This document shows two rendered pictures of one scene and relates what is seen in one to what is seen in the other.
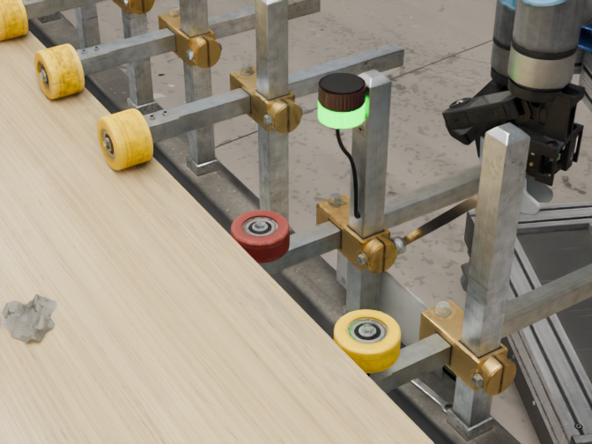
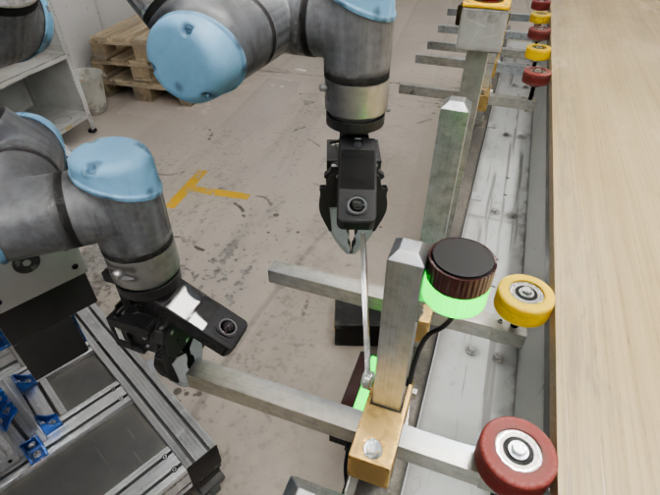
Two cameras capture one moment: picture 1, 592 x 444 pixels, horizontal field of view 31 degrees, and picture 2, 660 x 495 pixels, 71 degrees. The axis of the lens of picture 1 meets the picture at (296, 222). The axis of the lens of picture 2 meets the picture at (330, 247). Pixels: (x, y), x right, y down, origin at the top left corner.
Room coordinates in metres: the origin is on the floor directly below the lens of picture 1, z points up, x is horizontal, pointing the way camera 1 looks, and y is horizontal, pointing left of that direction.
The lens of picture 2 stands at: (1.49, 0.12, 1.38)
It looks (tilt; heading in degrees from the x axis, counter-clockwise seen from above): 39 degrees down; 232
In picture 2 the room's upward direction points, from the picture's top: straight up
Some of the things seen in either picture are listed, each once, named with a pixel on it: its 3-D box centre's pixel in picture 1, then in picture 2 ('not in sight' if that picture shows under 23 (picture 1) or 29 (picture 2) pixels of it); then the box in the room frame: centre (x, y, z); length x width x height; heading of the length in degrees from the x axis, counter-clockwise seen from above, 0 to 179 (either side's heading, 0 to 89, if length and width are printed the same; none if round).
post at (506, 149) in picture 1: (485, 298); (431, 247); (1.01, -0.23, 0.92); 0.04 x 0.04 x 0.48; 32
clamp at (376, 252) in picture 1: (354, 235); (385, 422); (1.24, -0.08, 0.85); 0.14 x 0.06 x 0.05; 32
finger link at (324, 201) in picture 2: not in sight; (336, 202); (1.16, -0.29, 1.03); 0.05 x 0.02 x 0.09; 142
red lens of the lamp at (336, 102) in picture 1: (342, 92); (460, 266); (1.20, -0.06, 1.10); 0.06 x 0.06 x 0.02
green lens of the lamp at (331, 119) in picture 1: (341, 108); (456, 287); (1.20, -0.06, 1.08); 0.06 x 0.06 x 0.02
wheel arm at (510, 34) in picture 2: not in sight; (487, 32); (-0.41, -1.18, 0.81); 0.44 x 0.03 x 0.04; 122
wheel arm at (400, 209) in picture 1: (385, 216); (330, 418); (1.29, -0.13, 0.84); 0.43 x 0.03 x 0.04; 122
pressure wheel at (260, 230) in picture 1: (261, 256); (507, 472); (1.18, 0.05, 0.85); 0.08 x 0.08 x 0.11
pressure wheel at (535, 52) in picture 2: not in sight; (534, 63); (-0.09, -0.75, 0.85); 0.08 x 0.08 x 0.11
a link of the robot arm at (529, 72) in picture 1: (542, 62); (354, 94); (1.13, -0.29, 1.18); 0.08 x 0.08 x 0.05
